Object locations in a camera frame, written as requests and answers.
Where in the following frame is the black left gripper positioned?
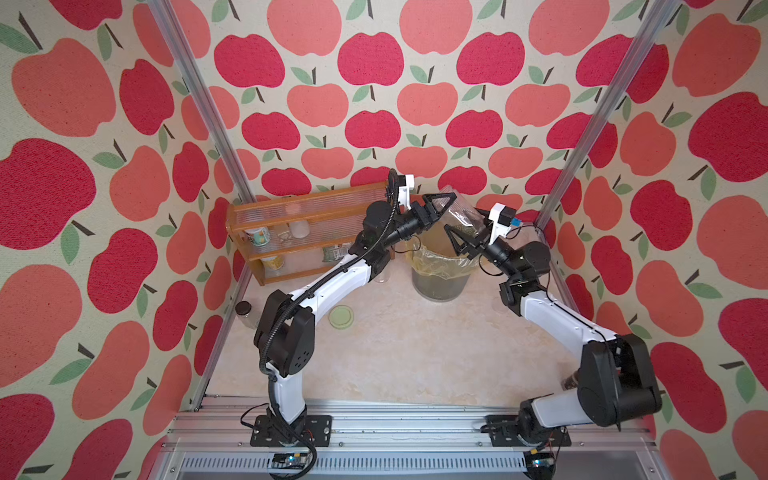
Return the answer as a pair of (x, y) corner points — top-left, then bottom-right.
(380, 195), (455, 251)

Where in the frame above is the pale green jar lid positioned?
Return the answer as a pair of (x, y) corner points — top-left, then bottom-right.
(328, 305), (354, 330)

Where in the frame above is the clear jar with mung beans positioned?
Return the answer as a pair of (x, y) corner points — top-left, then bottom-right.
(375, 266), (391, 283)

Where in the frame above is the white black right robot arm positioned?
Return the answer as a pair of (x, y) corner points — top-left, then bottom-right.
(445, 226), (662, 443)

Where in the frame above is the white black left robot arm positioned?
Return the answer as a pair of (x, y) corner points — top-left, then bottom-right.
(254, 193), (457, 431)

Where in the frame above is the yellow plastic bin liner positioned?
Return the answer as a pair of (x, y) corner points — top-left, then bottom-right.
(405, 218), (478, 279)

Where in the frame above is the metal mesh trash bin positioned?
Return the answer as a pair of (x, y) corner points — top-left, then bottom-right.
(411, 269), (470, 302)

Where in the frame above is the packet on lower shelf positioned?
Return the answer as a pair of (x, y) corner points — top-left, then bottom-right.
(322, 243), (351, 263)

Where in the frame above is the wooden spice rack shelf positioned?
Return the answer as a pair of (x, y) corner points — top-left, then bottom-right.
(226, 182), (386, 286)

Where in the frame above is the white bottle on shelf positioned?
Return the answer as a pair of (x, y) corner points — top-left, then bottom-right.
(288, 220), (311, 239)

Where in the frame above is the small glass jar on shelf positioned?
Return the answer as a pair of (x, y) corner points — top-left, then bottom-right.
(274, 227), (294, 245)

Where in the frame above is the yellow container lower shelf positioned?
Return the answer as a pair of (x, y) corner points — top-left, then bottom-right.
(260, 255), (285, 272)

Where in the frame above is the dark spice jar right side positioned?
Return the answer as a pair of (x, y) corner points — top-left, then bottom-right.
(561, 371), (580, 391)

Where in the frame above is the green label cup on shelf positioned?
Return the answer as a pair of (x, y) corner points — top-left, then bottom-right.
(244, 227), (271, 247)

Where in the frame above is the small black lid spice jar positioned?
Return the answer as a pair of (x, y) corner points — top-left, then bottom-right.
(235, 300), (259, 329)

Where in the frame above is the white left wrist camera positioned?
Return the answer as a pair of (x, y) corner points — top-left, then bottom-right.
(396, 174), (415, 211)

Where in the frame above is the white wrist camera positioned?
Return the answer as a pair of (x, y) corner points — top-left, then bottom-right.
(396, 174), (415, 211)
(488, 203), (520, 244)

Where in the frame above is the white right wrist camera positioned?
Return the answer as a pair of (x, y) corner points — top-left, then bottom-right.
(488, 203), (520, 244)

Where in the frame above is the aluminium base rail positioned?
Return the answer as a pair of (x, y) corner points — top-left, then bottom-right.
(148, 395), (672, 479)

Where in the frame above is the right aluminium frame post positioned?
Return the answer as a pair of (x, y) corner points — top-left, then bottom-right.
(534, 0), (682, 231)

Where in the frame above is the aluminium frame post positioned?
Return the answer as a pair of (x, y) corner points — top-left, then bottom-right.
(148, 0), (256, 203)
(534, 0), (682, 231)

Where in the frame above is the left aluminium frame post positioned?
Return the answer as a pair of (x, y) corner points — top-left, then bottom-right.
(148, 0), (256, 203)

